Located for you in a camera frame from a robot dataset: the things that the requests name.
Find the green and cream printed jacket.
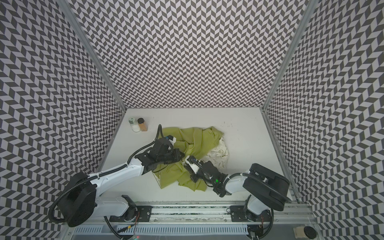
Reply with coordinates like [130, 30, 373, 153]
[152, 126, 229, 192]

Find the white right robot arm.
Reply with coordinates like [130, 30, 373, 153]
[185, 156, 292, 221]

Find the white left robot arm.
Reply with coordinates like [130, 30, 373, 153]
[48, 126, 184, 227]

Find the orange spice jar black lid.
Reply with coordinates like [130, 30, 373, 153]
[137, 118, 148, 132]

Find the white spice jar green lid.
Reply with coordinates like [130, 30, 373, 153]
[129, 118, 141, 133]

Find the black round puck on sponge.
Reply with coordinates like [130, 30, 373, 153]
[294, 226, 318, 240]

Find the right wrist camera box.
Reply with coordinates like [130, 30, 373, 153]
[184, 156, 200, 174]

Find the metal base rail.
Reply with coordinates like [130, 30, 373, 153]
[68, 201, 316, 226]

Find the aluminium left corner post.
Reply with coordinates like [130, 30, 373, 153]
[56, 0, 127, 112]

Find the aluminium corner post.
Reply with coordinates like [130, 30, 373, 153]
[56, 0, 127, 112]
[261, 0, 319, 111]

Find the aluminium right corner post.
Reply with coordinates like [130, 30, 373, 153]
[261, 0, 319, 111]

